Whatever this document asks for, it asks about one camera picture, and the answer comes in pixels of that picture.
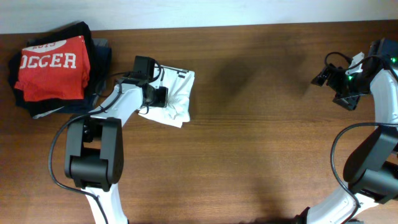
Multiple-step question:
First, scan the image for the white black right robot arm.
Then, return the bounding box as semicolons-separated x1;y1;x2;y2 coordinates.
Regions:
291;38;397;224

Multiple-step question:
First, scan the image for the dark navy folded garment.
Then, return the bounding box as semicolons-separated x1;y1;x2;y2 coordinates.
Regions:
57;39;112;114

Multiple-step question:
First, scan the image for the red soccer folded shirt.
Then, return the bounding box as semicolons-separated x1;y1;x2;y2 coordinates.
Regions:
14;35;91;102

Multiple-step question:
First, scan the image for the white t-shirt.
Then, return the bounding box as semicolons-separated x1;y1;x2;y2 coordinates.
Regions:
139;65;195;128

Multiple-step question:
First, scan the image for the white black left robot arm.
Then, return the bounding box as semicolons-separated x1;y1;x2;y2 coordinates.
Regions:
65;56;168;223

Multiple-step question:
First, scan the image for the black folded shirt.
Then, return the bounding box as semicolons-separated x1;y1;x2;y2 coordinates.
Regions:
12;22;101;119

